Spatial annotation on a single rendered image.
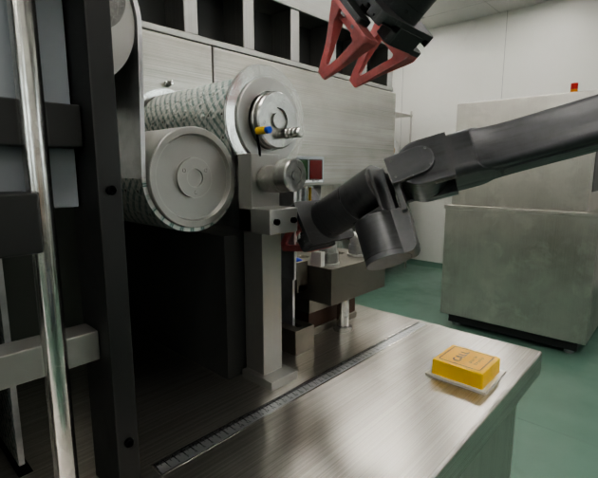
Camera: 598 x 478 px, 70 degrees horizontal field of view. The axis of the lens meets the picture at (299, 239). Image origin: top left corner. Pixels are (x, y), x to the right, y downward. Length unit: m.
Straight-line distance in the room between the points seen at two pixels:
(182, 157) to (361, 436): 0.37
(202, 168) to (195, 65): 0.45
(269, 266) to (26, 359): 0.31
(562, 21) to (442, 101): 1.31
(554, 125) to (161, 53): 0.68
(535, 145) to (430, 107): 4.99
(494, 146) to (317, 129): 0.72
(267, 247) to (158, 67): 0.48
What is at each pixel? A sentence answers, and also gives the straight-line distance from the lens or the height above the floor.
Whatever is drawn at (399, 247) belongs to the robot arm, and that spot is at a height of 1.09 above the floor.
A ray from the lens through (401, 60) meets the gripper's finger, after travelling 0.54.
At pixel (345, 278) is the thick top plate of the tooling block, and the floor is 1.01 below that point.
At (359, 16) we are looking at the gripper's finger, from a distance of 0.48.
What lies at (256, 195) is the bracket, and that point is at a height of 1.15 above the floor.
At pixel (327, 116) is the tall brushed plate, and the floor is 1.33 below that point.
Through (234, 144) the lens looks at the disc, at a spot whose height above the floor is 1.22.
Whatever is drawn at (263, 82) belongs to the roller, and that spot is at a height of 1.30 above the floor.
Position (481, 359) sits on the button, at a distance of 0.67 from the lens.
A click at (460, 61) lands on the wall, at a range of 5.47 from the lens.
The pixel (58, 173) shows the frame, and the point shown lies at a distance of 0.36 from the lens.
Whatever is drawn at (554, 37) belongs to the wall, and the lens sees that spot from 5.21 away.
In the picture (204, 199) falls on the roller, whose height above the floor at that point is 1.15.
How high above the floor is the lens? 1.18
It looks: 9 degrees down
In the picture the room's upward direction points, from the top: straight up
